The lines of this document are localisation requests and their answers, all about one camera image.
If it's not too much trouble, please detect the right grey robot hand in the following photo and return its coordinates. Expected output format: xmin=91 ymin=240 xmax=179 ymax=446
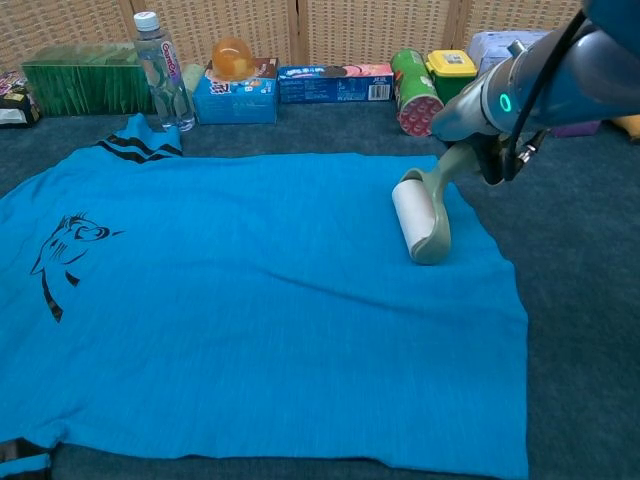
xmin=431 ymin=75 xmax=505 ymax=187

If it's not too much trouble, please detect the green lint roller white roll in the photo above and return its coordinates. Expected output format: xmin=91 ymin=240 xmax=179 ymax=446
xmin=391 ymin=142 xmax=481 ymax=266

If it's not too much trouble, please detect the green container yellow lid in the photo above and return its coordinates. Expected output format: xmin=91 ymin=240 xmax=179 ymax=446
xmin=424 ymin=48 xmax=479 ymax=104

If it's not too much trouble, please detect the green chips can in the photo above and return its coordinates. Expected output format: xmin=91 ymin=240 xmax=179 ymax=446
xmin=389 ymin=47 xmax=446 ymax=138

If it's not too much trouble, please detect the white tissue pack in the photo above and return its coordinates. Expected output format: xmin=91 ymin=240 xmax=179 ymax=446
xmin=464 ymin=29 xmax=551 ymax=76

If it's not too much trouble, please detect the purple tissue pack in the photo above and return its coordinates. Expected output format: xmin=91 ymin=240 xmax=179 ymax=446
xmin=549 ymin=119 xmax=604 ymax=139

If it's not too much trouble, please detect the blue cookie box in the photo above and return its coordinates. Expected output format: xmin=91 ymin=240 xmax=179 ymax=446
xmin=277 ymin=62 xmax=396 ymax=105

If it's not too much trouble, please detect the woven folding screen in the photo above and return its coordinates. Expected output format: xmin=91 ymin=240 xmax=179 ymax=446
xmin=0 ymin=0 xmax=586 ymax=71

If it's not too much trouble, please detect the yellow plush toy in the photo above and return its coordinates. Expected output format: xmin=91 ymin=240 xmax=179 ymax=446
xmin=612 ymin=113 xmax=640 ymax=142

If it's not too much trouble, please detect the dark teal carpet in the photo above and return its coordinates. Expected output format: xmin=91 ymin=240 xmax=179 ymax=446
xmin=0 ymin=99 xmax=640 ymax=480

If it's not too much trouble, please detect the blue snack box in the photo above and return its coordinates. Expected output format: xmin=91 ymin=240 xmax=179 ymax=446
xmin=192 ymin=57 xmax=280 ymax=126

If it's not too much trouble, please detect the orange translucent ball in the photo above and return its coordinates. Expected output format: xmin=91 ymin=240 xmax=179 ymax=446
xmin=210 ymin=35 xmax=255 ymax=80

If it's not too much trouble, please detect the pale green soft item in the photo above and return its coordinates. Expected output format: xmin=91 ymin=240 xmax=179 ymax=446
xmin=180 ymin=63 xmax=209 ymax=96

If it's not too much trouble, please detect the blue t-shirt with black print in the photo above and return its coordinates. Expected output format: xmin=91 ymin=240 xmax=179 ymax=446
xmin=0 ymin=112 xmax=531 ymax=480

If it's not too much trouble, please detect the clear plastic water bottle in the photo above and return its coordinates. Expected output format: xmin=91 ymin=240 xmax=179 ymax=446
xmin=132 ymin=10 xmax=197 ymax=134

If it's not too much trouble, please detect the green grass-print box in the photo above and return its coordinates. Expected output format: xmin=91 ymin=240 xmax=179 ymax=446
xmin=20 ymin=42 xmax=156 ymax=118

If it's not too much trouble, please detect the black snack packet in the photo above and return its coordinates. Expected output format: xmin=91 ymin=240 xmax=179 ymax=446
xmin=0 ymin=69 xmax=42 ymax=129

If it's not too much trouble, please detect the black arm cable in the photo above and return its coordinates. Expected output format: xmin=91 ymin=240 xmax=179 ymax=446
xmin=502 ymin=8 xmax=587 ymax=182

